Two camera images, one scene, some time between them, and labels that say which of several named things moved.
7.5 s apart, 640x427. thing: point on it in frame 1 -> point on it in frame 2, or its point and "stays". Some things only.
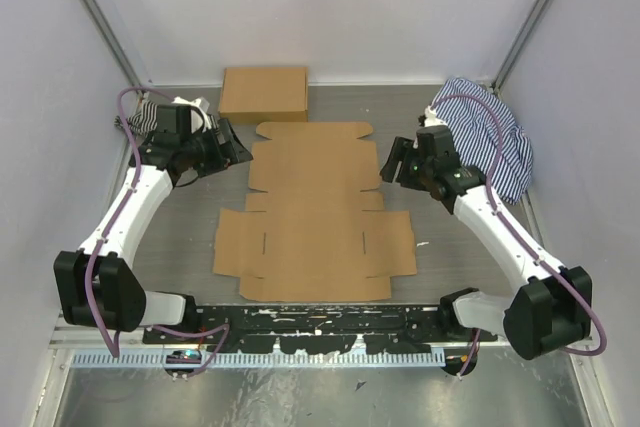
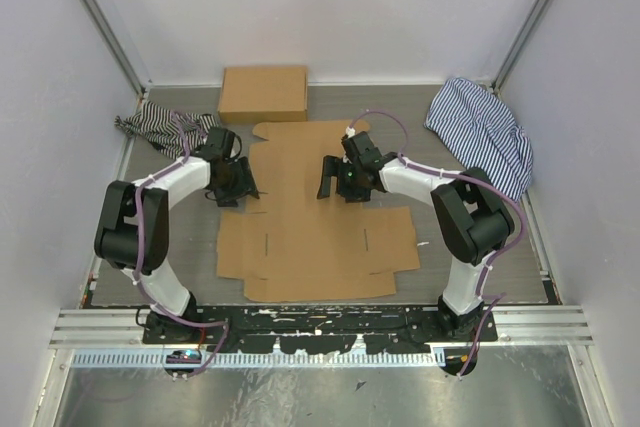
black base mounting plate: (313, 328) stays
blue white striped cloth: (476, 136) stays
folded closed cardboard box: (271, 94) stays
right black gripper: (399, 150) -> (333, 168)
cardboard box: (314, 233) stays
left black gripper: (227, 154) -> (246, 184)
